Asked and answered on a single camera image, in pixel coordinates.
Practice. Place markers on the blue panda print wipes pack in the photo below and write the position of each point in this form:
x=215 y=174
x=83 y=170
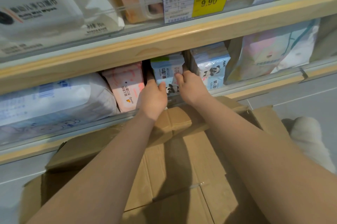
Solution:
x=166 y=58
x=164 y=73

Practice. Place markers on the pink small wipes packet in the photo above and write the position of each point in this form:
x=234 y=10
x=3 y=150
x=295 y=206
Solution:
x=126 y=86

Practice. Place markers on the person's left hand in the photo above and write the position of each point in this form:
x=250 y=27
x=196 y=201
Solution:
x=152 y=100

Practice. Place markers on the white sock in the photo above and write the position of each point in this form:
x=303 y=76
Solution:
x=326 y=160

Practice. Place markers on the white wet wipes packet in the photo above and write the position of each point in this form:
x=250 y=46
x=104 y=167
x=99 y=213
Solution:
x=39 y=2

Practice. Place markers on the person's right forearm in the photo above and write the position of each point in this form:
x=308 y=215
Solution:
x=263 y=165

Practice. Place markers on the white pack with blue print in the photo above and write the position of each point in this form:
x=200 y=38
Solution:
x=52 y=100

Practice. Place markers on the person's left forearm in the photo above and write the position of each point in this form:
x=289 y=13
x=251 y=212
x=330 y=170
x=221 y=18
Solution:
x=105 y=179

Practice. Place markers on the white shoe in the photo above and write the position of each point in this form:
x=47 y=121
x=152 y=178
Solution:
x=308 y=134

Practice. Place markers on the neighbouring wooden shelf unit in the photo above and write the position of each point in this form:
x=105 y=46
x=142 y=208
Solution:
x=323 y=69

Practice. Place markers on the brown cardboard box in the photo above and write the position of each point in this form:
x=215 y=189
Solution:
x=179 y=179

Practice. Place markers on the person's right hand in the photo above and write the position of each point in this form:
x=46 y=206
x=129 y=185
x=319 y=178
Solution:
x=192 y=89

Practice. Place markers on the wooden store shelving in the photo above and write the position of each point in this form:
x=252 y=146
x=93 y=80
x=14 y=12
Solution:
x=158 y=39

